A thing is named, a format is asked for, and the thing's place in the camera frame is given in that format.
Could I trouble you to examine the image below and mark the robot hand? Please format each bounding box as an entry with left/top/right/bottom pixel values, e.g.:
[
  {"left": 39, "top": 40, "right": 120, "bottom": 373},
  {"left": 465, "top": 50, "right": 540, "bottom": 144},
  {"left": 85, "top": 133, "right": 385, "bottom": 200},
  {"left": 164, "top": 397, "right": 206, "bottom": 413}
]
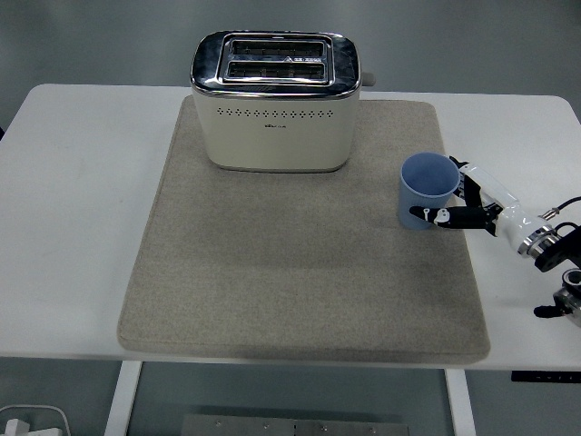
[{"left": 409, "top": 155, "right": 545, "bottom": 259}]

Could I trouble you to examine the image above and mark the blue ribbed cup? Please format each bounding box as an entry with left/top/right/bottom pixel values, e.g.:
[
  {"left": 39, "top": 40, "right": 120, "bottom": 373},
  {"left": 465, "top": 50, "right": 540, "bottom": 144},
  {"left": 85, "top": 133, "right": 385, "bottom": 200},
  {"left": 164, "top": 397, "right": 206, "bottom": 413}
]
[{"left": 398, "top": 152, "right": 461, "bottom": 232}]

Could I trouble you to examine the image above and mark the black table control panel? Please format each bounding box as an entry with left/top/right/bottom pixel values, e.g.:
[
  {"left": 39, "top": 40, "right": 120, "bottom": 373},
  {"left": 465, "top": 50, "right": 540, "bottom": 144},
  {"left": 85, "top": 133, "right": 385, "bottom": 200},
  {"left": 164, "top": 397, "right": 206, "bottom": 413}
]
[{"left": 511, "top": 371, "right": 581, "bottom": 383}]

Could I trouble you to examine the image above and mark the white table leg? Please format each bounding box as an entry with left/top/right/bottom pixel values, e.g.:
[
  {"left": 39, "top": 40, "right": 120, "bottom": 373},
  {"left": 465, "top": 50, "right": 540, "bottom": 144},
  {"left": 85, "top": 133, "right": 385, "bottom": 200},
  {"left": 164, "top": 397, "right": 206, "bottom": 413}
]
[
  {"left": 103, "top": 362, "right": 143, "bottom": 436},
  {"left": 444, "top": 368, "right": 477, "bottom": 436}
]

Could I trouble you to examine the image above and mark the beige felt mat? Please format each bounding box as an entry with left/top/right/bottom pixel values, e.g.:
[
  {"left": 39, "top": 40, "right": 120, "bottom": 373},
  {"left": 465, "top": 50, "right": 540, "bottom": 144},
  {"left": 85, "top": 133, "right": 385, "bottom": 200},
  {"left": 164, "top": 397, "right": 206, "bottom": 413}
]
[{"left": 116, "top": 97, "right": 491, "bottom": 364}]

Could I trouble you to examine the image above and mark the cream and chrome toaster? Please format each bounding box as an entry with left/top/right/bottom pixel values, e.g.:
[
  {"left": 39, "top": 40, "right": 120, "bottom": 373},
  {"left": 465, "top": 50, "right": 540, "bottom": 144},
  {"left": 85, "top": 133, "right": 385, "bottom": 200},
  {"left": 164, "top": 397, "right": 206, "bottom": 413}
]
[{"left": 189, "top": 30, "right": 378, "bottom": 173}]

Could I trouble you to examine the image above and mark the grey metal plate with screws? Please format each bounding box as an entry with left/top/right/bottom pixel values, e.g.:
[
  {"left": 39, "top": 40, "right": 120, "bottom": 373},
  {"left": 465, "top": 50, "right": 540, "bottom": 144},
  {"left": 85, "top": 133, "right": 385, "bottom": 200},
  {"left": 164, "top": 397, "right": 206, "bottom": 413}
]
[{"left": 180, "top": 413, "right": 412, "bottom": 436}]

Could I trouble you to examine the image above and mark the white power adapter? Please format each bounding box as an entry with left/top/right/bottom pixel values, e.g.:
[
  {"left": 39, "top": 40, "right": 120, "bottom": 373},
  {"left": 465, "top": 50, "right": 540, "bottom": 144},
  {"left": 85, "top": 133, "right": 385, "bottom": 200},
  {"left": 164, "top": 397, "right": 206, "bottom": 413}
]
[{"left": 2, "top": 418, "right": 32, "bottom": 436}]

